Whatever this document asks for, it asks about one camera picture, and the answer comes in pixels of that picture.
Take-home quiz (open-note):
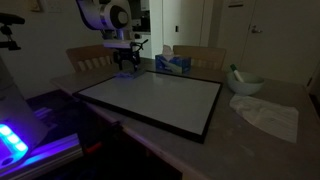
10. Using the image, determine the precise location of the robot base with blue lights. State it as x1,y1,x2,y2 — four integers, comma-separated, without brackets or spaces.
0,56,50,168

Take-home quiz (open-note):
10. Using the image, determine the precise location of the metal door handle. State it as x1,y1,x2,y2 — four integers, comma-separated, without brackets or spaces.
250,25,263,35

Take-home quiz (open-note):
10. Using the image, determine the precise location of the green capped white marker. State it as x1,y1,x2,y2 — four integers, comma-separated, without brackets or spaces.
229,63,245,83

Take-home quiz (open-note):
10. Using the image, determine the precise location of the aluminium rail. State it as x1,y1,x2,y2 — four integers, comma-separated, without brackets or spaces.
0,133,84,180

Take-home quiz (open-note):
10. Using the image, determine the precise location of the white door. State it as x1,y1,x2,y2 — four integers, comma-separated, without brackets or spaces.
239,0,320,86

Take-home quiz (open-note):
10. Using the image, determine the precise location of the wooden chair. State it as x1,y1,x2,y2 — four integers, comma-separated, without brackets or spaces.
65,44,117,74
172,45,227,72

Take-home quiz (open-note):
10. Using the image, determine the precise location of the white crumpled cloth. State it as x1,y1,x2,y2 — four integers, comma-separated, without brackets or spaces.
228,94,300,144

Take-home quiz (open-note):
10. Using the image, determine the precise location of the blue tissue box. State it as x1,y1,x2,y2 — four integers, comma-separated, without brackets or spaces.
154,44,192,75

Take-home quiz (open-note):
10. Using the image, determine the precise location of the pale green bowl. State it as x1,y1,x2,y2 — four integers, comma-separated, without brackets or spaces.
226,70,266,97

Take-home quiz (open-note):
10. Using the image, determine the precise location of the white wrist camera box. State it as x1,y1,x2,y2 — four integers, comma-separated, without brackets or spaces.
102,40,133,50

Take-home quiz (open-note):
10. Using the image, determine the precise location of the black framed whiteboard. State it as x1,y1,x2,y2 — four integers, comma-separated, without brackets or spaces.
72,68,223,144

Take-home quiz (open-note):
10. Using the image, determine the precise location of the small wall sign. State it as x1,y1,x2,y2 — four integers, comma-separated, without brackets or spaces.
228,0,245,8

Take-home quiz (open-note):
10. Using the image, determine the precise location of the grey towel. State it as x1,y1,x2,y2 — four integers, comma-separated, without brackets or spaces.
113,68,147,80

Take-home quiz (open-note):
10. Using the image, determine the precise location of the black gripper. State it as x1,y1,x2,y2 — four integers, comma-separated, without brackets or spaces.
112,48,144,73

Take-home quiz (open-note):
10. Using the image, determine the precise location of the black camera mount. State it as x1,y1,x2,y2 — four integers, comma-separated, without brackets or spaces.
0,12,26,52

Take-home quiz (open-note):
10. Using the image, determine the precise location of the white kitchen cabinet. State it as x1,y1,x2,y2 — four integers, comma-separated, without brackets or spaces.
134,31,153,60

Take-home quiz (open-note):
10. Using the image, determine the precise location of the red clamp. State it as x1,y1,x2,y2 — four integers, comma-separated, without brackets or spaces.
83,142,102,155

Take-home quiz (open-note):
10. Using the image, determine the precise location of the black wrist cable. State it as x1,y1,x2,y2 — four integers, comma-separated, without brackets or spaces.
131,38,150,55

